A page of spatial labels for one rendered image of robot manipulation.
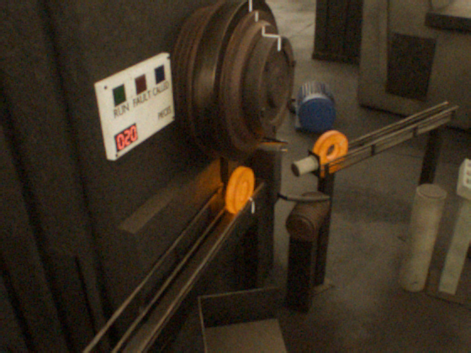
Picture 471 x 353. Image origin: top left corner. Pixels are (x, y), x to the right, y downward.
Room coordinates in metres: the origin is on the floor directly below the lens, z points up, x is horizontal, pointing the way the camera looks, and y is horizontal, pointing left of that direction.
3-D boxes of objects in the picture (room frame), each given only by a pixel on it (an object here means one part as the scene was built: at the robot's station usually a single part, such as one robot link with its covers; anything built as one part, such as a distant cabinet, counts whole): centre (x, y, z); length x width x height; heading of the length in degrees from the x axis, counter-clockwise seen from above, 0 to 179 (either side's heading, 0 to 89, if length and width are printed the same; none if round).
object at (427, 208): (1.66, -0.79, 0.26); 0.12 x 0.12 x 0.52
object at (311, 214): (1.57, -0.26, 0.27); 0.22 x 0.13 x 0.53; 155
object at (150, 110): (1.07, 0.25, 1.15); 0.26 x 0.02 x 0.18; 155
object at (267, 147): (1.55, -0.09, 0.68); 0.11 x 0.08 x 0.24; 65
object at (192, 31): (1.36, 0.08, 1.12); 0.47 x 0.10 x 0.47; 155
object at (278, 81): (1.29, -0.09, 1.11); 0.28 x 0.06 x 0.28; 155
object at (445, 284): (1.63, -0.95, 0.31); 0.24 x 0.16 x 0.62; 155
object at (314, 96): (3.54, -0.59, 0.17); 0.57 x 0.31 x 0.34; 175
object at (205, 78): (1.33, 0.00, 1.11); 0.47 x 0.06 x 0.47; 155
